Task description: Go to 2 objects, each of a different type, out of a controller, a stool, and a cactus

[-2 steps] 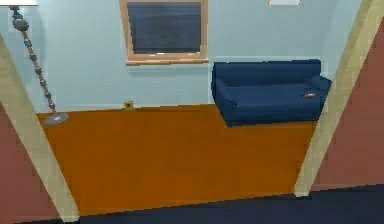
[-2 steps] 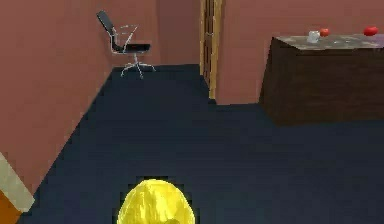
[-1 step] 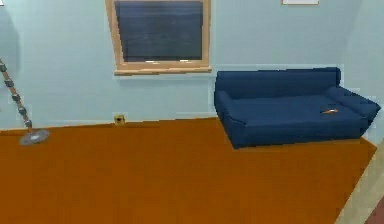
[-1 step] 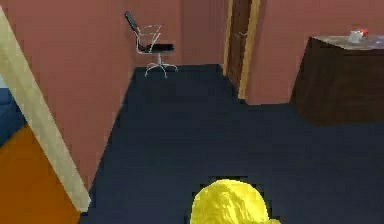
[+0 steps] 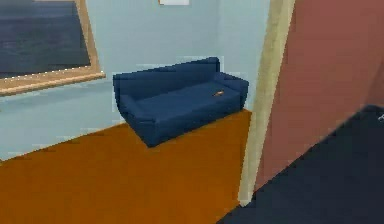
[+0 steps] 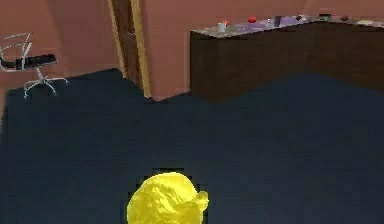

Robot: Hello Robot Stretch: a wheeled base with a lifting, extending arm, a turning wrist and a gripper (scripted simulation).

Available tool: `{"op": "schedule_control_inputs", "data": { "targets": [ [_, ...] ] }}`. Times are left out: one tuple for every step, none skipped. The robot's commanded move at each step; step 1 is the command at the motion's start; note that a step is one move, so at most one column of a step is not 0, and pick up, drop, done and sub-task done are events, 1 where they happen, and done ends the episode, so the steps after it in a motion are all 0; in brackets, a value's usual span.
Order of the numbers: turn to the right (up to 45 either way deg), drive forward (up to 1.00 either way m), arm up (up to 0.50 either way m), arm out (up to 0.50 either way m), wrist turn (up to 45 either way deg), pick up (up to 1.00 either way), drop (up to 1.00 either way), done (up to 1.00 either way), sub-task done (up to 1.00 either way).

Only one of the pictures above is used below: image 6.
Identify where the yellow round object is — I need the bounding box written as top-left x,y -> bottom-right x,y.
126,171 -> 210,224

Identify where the brown wooden room door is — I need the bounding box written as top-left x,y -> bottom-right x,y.
107,0 -> 152,99

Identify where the dark brown counter cabinet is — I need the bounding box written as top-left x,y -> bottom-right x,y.
189,15 -> 384,104

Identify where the black office chair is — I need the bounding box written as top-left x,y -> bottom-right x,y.
0,32 -> 69,100

